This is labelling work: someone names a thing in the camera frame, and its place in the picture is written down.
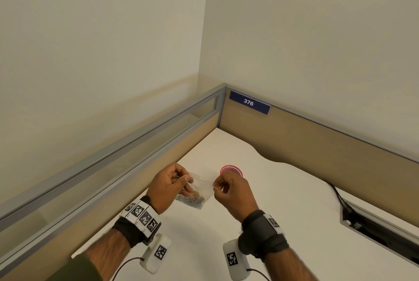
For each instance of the person's right hand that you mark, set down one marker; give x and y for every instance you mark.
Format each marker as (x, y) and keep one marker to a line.
(237, 195)

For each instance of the person's left hand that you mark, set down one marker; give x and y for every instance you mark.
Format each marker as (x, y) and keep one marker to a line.
(163, 189)

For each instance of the small clear plastic bag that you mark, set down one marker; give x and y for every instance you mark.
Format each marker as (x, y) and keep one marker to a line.
(201, 186)

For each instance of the person's left forearm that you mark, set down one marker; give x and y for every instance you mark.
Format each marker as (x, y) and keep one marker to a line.
(108, 251)

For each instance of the red cup with paper label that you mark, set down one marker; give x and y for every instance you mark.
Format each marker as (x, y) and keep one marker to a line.
(231, 169)

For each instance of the left wristband with marker tags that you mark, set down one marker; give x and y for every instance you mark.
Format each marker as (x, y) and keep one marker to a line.
(142, 217)

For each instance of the right wristband with marker tag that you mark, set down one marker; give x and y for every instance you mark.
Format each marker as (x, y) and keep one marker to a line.
(262, 235)

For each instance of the beige partition with glass strip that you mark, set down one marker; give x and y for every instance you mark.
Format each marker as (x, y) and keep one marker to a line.
(98, 205)

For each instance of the blue sign plate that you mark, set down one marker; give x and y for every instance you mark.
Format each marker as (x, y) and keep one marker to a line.
(248, 102)

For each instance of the beige partition panel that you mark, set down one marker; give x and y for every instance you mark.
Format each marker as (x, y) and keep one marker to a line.
(327, 146)

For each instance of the olive green sleeve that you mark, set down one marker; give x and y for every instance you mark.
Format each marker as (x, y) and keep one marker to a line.
(75, 269)

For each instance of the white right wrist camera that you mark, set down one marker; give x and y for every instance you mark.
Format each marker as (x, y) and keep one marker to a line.
(234, 259)

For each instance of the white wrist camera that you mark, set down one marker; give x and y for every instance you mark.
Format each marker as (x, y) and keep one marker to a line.
(234, 259)
(157, 253)

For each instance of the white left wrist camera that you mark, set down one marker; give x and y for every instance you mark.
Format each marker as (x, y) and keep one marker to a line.
(157, 253)

